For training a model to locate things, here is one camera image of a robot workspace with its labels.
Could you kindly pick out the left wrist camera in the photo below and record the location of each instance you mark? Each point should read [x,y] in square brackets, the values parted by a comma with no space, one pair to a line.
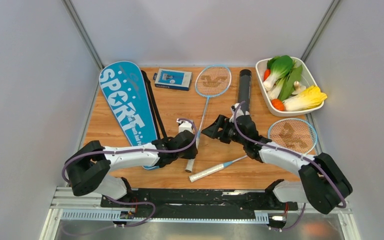
[184,125]

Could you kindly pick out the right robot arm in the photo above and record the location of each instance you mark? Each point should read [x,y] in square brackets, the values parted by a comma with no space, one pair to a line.
[321,183]

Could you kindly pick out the blue product box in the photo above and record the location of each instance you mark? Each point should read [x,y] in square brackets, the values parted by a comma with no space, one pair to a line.
[173,79]

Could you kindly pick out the black shuttlecock tube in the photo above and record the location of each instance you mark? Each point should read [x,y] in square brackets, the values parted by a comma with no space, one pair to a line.
[244,89]

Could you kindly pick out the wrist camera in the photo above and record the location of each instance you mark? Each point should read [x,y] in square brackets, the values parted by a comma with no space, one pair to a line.
[184,125]
[237,111]

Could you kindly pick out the blue racket bag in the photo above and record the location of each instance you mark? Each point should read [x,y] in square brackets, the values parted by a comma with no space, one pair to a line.
[123,86]

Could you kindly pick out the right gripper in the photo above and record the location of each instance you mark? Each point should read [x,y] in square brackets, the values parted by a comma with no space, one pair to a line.
[222,122]

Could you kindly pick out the green bok choy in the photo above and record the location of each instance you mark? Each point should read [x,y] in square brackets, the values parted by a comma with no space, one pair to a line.
[279,66]

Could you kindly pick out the yellow cabbage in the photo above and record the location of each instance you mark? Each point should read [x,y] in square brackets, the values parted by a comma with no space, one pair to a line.
[310,98]

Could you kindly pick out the orange carrot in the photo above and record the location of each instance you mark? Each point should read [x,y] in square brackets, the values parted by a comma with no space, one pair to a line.
[266,74]
[278,104]

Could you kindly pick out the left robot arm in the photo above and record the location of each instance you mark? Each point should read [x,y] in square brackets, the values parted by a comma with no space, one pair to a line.
[87,171]

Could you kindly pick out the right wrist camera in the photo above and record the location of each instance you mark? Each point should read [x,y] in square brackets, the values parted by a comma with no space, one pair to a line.
[237,111]

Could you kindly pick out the orange carrot back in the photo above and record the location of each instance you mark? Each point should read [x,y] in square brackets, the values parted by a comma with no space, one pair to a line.
[266,74]

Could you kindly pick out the white mushroom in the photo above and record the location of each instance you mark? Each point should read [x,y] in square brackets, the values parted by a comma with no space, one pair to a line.
[298,88]

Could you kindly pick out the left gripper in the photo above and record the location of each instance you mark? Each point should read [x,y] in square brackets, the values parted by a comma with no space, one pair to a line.
[192,154]

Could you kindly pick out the orange carrot front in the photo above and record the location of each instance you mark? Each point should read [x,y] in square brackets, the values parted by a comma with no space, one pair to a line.
[278,104]

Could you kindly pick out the blue racket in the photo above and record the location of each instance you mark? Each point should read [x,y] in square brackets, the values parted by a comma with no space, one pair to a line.
[295,134]
[212,81]

